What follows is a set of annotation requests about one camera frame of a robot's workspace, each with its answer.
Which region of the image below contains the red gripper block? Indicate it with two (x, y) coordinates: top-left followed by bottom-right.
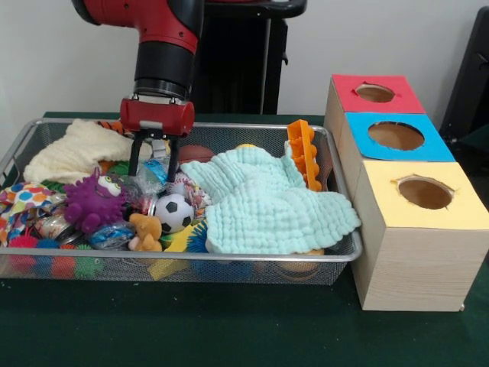
(120, 97), (196, 184)

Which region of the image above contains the light blue muslin cloth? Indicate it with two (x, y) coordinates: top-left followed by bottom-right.
(179, 148), (362, 255)

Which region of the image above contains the shallow mesh bin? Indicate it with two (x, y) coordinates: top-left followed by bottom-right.
(0, 118), (363, 287)

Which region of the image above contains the wooden box with three holes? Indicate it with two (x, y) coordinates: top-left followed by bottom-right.
(323, 73), (489, 313)

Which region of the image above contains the green spiky ball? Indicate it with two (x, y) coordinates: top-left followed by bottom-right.
(108, 160), (131, 177)

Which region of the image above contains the brown toy football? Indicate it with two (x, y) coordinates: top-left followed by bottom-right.
(178, 144), (216, 164)

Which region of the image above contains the tiger plush toy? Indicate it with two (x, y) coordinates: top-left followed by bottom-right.
(97, 120), (127, 135)

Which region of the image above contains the black and white soccer ball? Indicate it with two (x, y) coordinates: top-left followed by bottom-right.
(154, 193), (196, 234)

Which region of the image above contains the brown plush bear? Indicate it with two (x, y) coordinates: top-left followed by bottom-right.
(128, 213), (164, 253)

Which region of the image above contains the purple spiky monster toy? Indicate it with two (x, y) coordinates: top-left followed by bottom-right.
(63, 167), (129, 235)

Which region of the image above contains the cream muslin cloth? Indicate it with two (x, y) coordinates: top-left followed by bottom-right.
(23, 118), (137, 184)

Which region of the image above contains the polka dot cloth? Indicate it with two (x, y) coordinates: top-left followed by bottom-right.
(0, 182), (58, 245)

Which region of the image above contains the orange plastic toy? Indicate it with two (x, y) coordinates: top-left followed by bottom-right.
(286, 119), (322, 191)

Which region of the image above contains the dark green tablecloth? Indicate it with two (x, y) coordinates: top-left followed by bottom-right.
(0, 110), (489, 367)

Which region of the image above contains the black chair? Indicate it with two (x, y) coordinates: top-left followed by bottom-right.
(439, 5), (489, 145)

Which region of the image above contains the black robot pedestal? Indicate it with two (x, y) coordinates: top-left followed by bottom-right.
(193, 0), (309, 115)

